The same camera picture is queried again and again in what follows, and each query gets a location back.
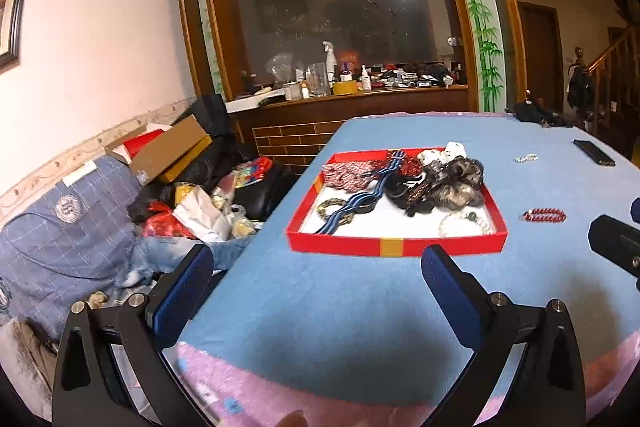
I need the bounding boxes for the wooden stair railing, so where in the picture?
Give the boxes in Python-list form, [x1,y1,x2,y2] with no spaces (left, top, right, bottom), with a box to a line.
[589,25,639,148]

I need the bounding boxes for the leopard print scrunchie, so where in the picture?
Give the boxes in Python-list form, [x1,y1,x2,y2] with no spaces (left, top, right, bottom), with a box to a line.
[316,198,355,225]

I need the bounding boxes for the brown wooden door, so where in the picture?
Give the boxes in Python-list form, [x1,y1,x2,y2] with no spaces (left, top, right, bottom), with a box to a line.
[518,2,564,112]

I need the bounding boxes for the red jewelry tray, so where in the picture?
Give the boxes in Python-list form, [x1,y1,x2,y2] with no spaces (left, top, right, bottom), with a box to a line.
[286,148,508,258]

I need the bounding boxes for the black smartphone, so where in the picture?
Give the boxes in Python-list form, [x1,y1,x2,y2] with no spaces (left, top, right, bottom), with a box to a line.
[573,140,616,167]

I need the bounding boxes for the white polka dot scrunchie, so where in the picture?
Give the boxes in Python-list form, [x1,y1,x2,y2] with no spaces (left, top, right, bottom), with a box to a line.
[418,141,468,166]

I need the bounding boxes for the white pearl bracelet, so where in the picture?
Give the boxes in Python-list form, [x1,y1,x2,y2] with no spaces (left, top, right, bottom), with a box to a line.
[438,210,495,238]

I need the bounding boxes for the red bead bracelet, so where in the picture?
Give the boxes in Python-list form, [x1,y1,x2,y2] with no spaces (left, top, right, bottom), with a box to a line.
[520,207,569,223]

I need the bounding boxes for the dark red dotted scrunchie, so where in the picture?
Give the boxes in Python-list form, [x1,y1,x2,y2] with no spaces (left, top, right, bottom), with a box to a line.
[372,150,423,176]

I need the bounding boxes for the black bag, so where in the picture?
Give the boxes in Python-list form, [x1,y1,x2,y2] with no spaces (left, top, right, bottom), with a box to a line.
[181,93,232,138]

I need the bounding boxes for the red plastic bag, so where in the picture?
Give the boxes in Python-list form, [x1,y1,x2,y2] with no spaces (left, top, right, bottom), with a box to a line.
[142,202,196,239]

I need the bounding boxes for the blue plaid shirt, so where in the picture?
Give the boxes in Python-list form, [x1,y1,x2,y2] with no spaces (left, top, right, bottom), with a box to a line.
[1,156,140,340]

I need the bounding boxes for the bamboo painted glass panel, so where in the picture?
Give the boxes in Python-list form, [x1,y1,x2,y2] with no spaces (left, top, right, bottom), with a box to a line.
[465,0,506,113]

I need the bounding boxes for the white spray bottle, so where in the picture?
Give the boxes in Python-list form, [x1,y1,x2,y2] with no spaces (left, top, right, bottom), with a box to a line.
[322,40,337,88]

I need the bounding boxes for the blue striped headband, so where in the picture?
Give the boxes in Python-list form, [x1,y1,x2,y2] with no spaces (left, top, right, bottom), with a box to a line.
[316,162,398,235]

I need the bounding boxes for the black clothing pile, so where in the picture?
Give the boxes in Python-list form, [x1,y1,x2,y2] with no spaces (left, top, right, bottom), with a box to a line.
[511,100,572,128]

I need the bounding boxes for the red checkered scrunchie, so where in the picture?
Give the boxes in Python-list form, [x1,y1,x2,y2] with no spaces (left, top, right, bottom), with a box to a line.
[322,161,378,193]

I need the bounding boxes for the white paper bag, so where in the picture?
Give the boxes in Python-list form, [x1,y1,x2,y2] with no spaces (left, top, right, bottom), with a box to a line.
[172,185,231,244]

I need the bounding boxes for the brown cardboard box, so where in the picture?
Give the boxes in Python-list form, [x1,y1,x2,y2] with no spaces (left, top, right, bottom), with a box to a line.
[129,115,208,186]

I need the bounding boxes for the blue jeans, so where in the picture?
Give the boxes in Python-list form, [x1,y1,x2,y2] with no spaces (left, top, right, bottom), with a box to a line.
[116,235,254,288]

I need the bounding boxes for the dark organza scrunchie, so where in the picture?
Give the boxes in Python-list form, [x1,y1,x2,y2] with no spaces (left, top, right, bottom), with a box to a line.
[424,156,485,211]

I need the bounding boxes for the wooden counter shelf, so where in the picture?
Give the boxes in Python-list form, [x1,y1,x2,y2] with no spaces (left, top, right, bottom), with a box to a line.
[230,84,475,174]

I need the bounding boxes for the pink quilt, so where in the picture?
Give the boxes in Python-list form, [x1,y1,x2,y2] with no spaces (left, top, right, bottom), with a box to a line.
[168,331,639,426]

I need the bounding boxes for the small white pump bottle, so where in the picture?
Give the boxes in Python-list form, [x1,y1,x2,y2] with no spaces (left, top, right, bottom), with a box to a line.
[360,65,372,91]

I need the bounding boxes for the colourful toy box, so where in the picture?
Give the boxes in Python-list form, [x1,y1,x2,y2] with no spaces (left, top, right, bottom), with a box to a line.
[234,157,273,188]

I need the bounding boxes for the glass pitcher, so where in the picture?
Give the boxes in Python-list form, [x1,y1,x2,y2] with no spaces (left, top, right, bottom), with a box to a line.
[306,63,330,98]

